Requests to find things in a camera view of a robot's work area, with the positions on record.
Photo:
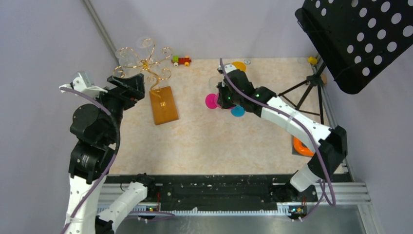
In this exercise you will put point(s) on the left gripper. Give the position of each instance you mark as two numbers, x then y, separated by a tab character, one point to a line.
136	82

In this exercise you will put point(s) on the clear wine glass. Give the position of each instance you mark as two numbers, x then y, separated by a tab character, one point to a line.
213	83
126	57
145	46

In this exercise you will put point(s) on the pink plastic wine glass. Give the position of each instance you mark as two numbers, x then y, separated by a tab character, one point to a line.
211	101

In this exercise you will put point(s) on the yellow plastic wine glass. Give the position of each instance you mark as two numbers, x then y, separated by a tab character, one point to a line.
239	65

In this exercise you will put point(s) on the blue plastic wine glass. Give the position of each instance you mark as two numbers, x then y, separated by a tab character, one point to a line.
237	111

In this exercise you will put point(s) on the clear wine glass back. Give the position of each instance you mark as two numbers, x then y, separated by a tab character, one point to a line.
145	46

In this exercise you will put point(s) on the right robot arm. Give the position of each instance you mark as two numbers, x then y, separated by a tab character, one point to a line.
328	144

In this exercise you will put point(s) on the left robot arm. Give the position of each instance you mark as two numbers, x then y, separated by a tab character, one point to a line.
96	126

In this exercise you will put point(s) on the wooden rack base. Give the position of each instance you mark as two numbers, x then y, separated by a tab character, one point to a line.
163	106

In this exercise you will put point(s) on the colourful toy train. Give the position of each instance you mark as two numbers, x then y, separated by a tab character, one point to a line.
177	61

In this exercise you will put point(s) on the orange tape dispenser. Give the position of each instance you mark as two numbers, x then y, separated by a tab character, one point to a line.
300	148

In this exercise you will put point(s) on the yellow clamp knob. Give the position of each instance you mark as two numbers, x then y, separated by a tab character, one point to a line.
312	60

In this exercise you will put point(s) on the black perforated music stand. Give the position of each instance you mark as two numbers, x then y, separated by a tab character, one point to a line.
358	41

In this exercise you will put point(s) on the gold wire wine glass rack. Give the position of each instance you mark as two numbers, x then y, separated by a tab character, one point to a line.
148	66

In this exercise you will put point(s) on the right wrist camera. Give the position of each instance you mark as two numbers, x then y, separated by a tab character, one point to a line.
226	68

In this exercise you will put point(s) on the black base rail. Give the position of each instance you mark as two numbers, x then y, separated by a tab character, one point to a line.
224	193

